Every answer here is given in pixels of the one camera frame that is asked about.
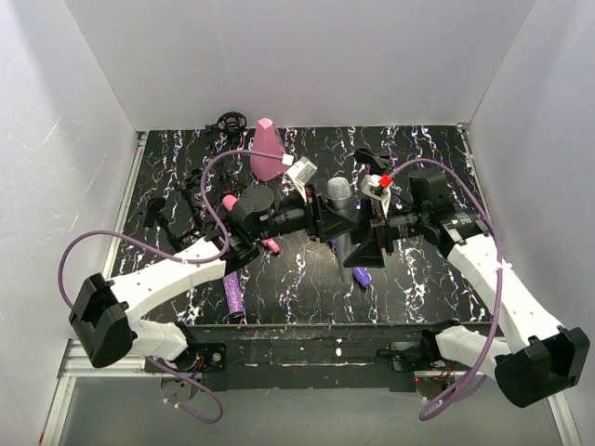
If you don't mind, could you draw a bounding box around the silver microphone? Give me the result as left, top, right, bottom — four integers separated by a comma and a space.
326, 177, 353, 283

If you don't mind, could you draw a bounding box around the black round-base mic stand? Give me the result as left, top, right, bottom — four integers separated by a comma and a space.
354, 147, 392, 176

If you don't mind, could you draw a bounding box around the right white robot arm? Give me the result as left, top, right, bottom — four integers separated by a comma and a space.
345, 168, 590, 408

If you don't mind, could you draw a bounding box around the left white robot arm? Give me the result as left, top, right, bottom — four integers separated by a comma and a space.
69, 237, 260, 372

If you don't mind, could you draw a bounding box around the black clip mic stand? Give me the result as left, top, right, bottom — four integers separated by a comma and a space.
143, 168, 205, 253

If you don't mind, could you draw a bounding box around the purple plastic microphone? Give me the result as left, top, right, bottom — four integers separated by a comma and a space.
330, 239, 372, 289

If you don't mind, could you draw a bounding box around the pink microphone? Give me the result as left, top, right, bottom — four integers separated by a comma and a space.
222, 194, 281, 255

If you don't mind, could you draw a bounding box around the purple glitter microphone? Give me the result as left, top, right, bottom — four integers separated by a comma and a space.
222, 272, 245, 319

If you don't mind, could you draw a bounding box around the pink metronome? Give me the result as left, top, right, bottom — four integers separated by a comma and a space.
250, 118, 293, 182

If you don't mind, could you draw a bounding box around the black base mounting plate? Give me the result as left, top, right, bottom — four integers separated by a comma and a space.
174, 323, 464, 392

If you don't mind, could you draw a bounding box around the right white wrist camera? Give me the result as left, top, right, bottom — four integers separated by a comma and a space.
361, 174, 393, 207

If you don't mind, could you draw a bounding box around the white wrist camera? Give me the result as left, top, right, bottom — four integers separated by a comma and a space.
285, 157, 317, 202
361, 174, 393, 207

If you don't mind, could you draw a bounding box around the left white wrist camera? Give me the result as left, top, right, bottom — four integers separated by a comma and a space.
285, 157, 317, 202

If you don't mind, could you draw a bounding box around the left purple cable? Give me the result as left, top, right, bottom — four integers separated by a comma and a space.
58, 149, 294, 424

